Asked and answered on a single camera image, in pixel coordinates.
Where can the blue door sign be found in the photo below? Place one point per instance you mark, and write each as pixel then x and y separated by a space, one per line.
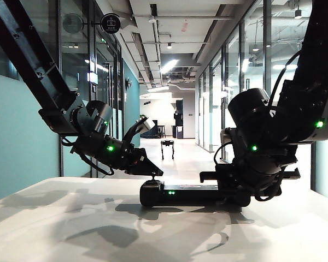
pixel 93 77

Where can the black wall ornament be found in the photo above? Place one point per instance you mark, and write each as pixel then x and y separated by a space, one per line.
pixel 128 83

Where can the white linear ceiling light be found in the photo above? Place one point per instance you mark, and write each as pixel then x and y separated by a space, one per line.
pixel 169 66

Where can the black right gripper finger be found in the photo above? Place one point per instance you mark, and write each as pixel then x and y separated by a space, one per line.
pixel 226 167
pixel 265 185

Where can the black standing kiosk machine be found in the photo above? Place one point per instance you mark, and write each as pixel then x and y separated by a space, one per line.
pixel 178 122

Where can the dark teal counter cabinet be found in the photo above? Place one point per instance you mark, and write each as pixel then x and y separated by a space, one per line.
pixel 150 134

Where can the round black hanging sign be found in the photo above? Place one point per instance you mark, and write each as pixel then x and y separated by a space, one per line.
pixel 111 23

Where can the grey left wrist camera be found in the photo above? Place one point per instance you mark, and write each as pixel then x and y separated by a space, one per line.
pixel 147 125

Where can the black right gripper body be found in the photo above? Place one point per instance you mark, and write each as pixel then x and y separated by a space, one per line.
pixel 207 177

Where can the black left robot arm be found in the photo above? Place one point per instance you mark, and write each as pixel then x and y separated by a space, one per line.
pixel 30 54

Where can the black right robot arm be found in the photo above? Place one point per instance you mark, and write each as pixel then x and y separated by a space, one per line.
pixel 311 82

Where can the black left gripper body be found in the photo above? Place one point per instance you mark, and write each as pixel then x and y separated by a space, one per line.
pixel 134 161

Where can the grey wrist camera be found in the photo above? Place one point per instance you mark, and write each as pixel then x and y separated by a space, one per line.
pixel 147 125
pixel 225 136

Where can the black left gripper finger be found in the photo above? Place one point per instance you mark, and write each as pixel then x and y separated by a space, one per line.
pixel 151 169

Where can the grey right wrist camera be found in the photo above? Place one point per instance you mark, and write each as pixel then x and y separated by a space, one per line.
pixel 225 136

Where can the black dual-joystick remote control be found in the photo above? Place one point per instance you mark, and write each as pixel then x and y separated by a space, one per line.
pixel 191 195

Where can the black quadruped robot dog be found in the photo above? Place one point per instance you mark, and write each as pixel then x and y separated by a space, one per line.
pixel 168 144

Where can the red ceiling label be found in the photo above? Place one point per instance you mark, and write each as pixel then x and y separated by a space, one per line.
pixel 184 26

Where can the dark bar stool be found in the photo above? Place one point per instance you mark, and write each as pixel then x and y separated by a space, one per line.
pixel 161 131

